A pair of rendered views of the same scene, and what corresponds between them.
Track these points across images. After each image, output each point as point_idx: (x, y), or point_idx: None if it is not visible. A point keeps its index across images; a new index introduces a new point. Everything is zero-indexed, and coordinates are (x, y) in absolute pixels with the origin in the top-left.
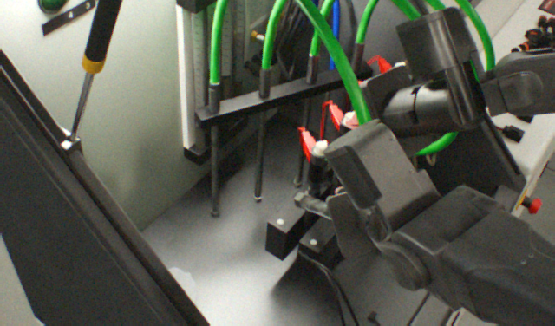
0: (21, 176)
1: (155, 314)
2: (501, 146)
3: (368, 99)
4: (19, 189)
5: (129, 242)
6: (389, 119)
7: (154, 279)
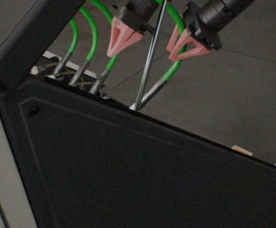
0: (127, 186)
1: (222, 160)
2: (83, 74)
3: (130, 14)
4: (122, 211)
5: (194, 134)
6: (144, 13)
7: (210, 141)
